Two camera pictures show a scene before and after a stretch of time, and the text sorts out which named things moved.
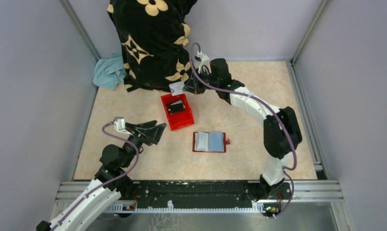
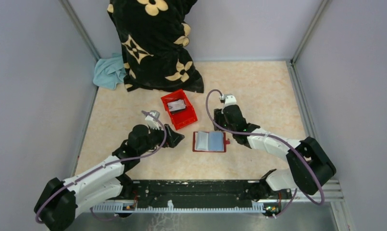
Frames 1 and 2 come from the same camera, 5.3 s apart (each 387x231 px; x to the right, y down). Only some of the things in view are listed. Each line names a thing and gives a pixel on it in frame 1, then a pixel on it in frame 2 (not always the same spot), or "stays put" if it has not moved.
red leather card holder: [209, 142] stays put
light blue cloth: [108, 72] stays put
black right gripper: [193, 86] → [218, 115]
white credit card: [178, 88] → [176, 105]
